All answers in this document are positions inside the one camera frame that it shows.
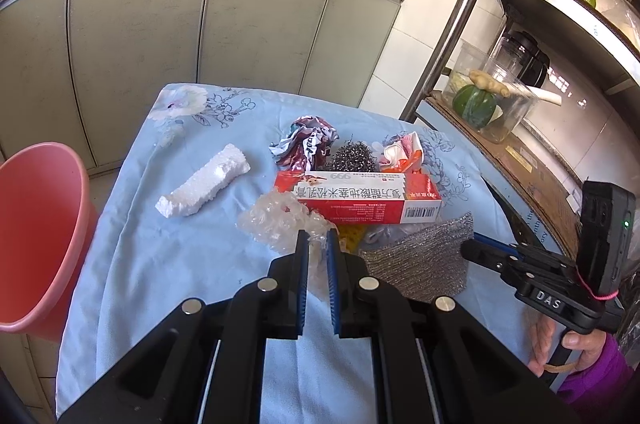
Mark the ginger root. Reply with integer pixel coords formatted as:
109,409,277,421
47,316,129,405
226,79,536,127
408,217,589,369
469,70,511,98

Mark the light blue floral cloth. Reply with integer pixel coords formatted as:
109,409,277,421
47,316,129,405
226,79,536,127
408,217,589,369
55,83,541,417

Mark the clear plastic container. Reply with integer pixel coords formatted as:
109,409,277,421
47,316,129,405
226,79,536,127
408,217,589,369
442,40,538,144

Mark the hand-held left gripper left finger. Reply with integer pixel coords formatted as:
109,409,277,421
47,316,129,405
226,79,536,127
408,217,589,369
57,230,308,424

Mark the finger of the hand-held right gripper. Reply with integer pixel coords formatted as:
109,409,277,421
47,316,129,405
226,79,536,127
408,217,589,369
460,240,531,281
472,232,527,261

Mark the orange white wrapper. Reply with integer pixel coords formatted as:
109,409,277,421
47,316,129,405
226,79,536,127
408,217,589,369
377,131,426,174

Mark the white leek stalk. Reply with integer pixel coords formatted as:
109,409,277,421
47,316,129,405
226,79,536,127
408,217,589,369
525,85,562,106

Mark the person's right forearm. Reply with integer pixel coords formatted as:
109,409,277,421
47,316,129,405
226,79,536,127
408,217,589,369
554,334,637,406

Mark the green squash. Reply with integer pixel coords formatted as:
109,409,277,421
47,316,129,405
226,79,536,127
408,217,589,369
452,84,497,130

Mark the white foam piece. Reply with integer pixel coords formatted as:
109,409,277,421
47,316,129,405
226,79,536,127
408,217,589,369
156,144,251,219

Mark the black blender jar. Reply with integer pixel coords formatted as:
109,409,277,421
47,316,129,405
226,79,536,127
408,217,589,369
487,30,551,90

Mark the silver scouring cloth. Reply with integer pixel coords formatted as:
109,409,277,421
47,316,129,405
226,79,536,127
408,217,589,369
357,212,475,304

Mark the red white medicine box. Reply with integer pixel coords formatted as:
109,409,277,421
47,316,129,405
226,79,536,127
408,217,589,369
274,170,443,226

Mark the yellow flat packet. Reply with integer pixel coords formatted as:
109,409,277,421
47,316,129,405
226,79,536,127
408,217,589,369
337,224,373,255

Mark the pink plastic bucket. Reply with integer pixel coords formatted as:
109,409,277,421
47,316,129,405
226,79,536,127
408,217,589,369
0,142,98,339

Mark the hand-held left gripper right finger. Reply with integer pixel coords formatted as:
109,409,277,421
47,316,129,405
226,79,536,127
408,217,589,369
325,229,556,424

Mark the grey kitchen cabinet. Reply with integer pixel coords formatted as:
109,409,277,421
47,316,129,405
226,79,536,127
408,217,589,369
0,0,416,177

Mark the clear bubble wrap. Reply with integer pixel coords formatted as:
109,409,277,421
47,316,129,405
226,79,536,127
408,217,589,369
237,189,346,300

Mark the person's right hand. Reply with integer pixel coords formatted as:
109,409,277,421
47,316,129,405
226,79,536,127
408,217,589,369
529,318,608,377

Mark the steel wool scrubber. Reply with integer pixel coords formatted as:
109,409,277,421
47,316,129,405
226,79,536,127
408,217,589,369
320,135,371,175

